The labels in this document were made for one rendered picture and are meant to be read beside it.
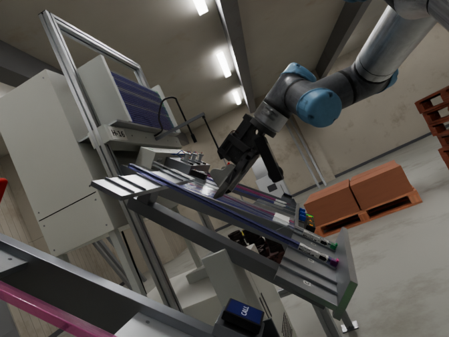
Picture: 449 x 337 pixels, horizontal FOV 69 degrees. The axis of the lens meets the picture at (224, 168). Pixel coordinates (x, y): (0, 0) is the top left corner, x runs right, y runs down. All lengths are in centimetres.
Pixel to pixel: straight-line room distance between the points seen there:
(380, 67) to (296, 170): 966
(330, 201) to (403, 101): 753
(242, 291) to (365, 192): 332
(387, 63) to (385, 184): 334
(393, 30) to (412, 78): 1084
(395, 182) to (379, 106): 712
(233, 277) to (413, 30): 54
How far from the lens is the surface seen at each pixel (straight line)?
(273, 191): 739
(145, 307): 48
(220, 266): 73
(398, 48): 63
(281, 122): 78
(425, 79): 1157
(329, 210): 403
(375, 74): 69
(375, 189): 397
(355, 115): 1073
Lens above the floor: 94
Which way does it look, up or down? 4 degrees up
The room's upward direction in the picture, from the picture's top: 25 degrees counter-clockwise
